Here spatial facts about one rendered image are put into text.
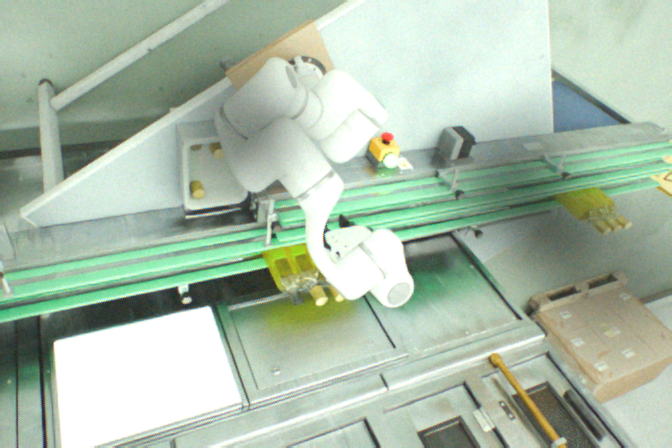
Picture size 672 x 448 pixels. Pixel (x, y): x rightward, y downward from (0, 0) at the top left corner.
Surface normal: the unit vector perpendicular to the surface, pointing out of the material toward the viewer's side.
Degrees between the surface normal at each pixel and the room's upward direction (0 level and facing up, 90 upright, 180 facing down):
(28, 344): 90
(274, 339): 90
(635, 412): 90
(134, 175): 0
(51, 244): 90
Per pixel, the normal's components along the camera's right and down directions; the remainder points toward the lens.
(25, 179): 0.15, -0.74
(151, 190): 0.40, 0.65
